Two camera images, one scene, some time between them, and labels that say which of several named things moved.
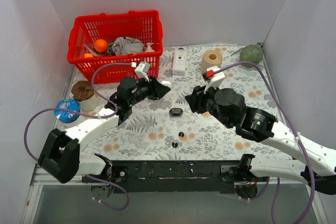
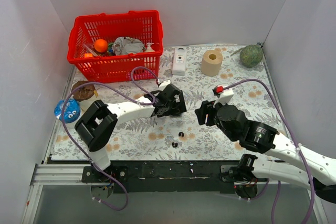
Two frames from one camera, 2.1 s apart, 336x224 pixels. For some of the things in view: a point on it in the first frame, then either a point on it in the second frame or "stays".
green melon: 252,53 stays
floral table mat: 167,129 stays
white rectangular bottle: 179,62 stays
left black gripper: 153,89 -> 176,100
